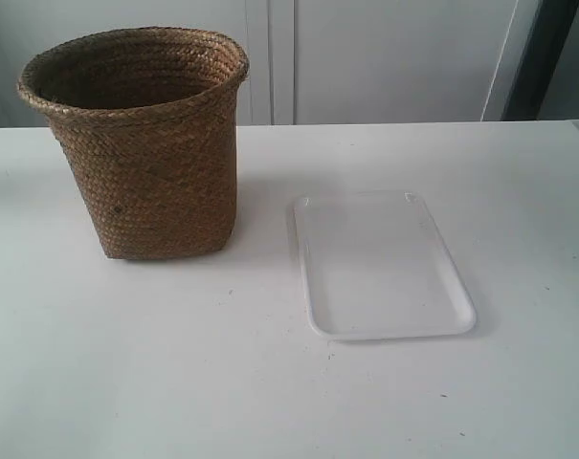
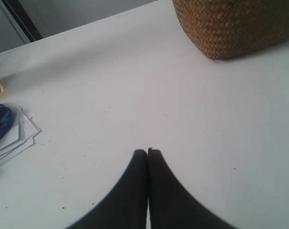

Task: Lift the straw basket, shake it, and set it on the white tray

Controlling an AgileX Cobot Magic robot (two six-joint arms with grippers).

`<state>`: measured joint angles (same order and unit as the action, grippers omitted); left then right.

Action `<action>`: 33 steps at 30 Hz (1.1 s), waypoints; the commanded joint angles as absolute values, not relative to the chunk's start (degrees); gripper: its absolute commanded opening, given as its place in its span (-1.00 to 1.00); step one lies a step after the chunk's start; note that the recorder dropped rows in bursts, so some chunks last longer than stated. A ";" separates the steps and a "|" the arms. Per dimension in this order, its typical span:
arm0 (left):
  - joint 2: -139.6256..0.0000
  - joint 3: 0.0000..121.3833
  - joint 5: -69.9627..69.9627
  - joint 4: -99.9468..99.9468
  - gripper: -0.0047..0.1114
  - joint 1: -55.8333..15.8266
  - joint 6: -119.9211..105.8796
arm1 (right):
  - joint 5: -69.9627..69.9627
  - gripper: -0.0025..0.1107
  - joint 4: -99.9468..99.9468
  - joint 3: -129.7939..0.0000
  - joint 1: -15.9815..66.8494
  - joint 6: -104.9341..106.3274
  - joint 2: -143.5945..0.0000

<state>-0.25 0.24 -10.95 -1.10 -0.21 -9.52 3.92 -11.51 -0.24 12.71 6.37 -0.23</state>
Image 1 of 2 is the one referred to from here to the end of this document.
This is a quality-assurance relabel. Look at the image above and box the brown woven wicker basket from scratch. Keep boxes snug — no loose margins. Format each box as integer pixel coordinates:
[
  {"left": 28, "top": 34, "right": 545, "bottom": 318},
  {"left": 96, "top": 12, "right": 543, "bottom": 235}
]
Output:
[{"left": 17, "top": 27, "right": 249, "bottom": 260}]

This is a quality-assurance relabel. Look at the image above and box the white rectangular plastic tray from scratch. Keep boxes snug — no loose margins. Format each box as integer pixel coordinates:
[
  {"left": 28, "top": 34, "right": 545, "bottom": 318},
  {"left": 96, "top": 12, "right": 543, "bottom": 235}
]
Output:
[{"left": 292, "top": 190, "right": 477, "bottom": 341}]

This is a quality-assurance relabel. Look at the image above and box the white background cabinet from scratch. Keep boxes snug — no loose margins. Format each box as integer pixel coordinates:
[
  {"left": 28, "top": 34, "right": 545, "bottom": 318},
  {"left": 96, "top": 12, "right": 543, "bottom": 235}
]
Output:
[{"left": 0, "top": 1, "right": 539, "bottom": 127}]

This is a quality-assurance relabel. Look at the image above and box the dark metal frame post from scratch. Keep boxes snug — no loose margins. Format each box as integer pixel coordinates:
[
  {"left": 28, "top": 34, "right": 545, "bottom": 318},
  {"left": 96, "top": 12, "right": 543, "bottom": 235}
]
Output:
[{"left": 501, "top": 0, "right": 579, "bottom": 121}]

